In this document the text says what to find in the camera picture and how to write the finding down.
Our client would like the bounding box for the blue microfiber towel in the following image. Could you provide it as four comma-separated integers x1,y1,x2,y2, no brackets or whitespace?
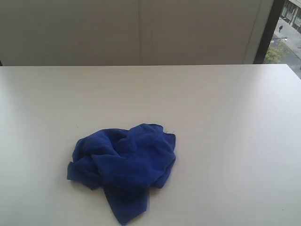
67,123,176,226

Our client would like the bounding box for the dark window frame post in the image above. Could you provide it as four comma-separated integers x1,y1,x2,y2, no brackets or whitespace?
253,0,285,64

